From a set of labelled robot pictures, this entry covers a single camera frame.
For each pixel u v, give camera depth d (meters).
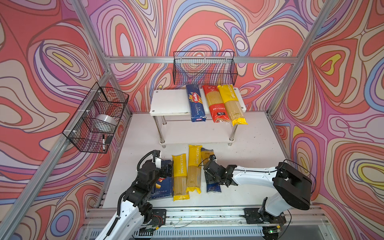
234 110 0.69
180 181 0.82
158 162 0.69
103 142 0.72
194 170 0.90
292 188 0.44
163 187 0.77
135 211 0.53
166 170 0.71
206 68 0.96
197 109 0.69
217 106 0.71
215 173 0.66
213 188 0.80
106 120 0.73
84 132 0.70
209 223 0.72
